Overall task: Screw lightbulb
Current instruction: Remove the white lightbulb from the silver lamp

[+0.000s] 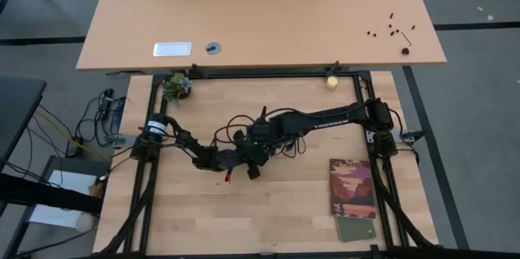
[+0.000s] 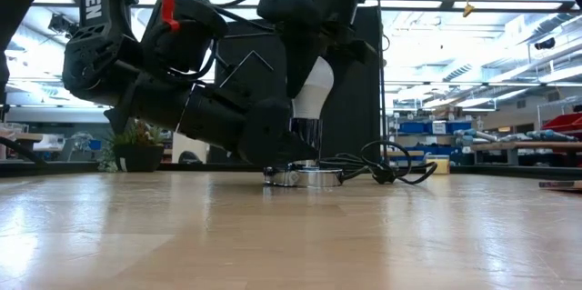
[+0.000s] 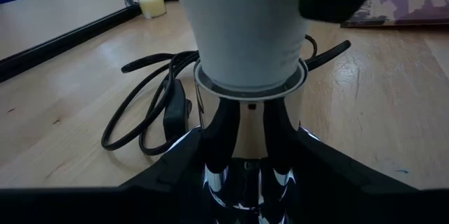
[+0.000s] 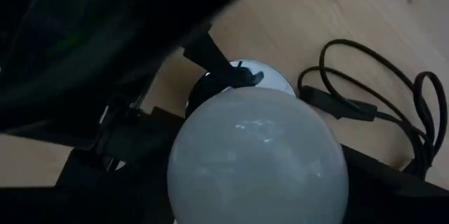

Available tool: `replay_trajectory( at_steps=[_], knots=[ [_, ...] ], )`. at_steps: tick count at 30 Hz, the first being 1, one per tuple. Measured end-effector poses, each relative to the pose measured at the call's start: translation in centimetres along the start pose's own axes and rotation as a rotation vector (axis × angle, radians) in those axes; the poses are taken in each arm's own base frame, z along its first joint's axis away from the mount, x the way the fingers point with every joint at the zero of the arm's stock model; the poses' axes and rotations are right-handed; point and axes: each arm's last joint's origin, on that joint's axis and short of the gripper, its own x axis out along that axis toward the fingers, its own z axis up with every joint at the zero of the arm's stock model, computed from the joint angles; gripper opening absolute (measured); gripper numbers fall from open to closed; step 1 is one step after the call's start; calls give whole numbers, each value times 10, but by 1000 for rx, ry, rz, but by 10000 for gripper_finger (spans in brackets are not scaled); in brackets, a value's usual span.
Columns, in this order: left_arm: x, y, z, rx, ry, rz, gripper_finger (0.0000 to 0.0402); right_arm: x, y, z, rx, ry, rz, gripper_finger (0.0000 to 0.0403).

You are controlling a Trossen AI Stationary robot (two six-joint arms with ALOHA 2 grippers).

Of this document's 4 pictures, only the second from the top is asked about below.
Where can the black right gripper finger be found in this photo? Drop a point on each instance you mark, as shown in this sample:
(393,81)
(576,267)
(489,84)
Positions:
(338,76)
(295,31)

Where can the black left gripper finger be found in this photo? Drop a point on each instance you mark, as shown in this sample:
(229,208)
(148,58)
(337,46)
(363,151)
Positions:
(273,137)
(252,74)

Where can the white lightbulb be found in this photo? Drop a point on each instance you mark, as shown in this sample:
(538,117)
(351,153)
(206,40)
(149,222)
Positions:
(314,90)

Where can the chrome lamp base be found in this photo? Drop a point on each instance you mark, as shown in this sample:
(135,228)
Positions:
(309,176)

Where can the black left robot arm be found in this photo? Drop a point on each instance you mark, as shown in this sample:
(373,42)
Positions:
(102,53)

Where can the black dome-shaped object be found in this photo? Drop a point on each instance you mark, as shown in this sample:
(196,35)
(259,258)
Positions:
(190,158)

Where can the potted succulent plant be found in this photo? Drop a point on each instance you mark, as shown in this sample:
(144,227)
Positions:
(136,158)

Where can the blue storage bin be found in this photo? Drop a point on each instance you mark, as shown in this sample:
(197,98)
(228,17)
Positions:
(459,126)

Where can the yellow candle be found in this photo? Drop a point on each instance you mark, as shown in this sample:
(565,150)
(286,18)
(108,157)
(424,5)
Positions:
(440,165)

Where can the wooden workbench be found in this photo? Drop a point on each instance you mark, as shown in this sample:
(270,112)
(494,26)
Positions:
(523,146)

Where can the red storage bin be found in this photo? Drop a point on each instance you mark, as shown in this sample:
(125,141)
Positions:
(566,122)

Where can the landscape art book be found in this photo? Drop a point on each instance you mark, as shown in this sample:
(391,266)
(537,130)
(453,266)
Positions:
(561,185)

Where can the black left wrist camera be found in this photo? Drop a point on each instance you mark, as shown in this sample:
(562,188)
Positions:
(186,40)

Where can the black aluminium frame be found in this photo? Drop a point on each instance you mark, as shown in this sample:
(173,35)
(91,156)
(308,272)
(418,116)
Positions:
(500,171)

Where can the black ceiling camera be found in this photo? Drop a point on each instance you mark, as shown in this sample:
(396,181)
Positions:
(544,43)

